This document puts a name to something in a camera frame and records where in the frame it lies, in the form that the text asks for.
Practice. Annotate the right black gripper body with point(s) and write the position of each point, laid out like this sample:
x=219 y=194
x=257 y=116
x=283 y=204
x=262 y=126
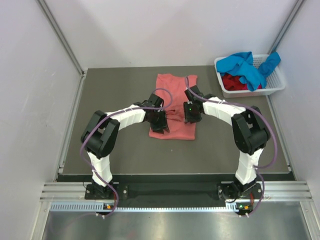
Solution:
x=190 y=114

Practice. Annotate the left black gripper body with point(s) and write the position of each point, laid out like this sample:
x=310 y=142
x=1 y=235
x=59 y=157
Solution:
x=158 y=121

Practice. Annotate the pink t shirt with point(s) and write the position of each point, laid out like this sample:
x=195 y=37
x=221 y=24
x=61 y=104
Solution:
x=178 y=129

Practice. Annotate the white plastic basket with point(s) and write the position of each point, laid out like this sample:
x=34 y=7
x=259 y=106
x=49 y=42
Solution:
x=275 y=82

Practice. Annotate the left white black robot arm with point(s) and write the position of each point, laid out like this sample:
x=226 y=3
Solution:
x=100 y=135

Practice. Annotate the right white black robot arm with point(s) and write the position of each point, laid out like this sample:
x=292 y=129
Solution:
x=250 y=135

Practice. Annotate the red t shirt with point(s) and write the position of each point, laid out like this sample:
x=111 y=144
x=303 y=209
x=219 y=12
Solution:
x=242 y=83

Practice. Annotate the blue t shirt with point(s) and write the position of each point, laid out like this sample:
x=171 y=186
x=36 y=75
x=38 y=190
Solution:
x=242 y=64

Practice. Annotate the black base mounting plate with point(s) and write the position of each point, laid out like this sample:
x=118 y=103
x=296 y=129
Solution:
x=176 y=190

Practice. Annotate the aluminium frame rail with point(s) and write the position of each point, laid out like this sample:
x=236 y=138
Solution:
x=277 y=191

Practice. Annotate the slotted cable duct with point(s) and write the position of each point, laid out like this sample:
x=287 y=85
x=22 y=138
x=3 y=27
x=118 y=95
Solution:
x=101 y=207

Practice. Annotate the right aluminium corner post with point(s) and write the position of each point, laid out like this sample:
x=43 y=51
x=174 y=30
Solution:
x=293 y=13

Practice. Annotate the aluminium corner post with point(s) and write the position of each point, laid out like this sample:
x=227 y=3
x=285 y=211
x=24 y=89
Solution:
x=293 y=13
x=60 y=35

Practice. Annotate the left aluminium corner post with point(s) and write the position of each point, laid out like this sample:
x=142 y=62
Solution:
x=60 y=35

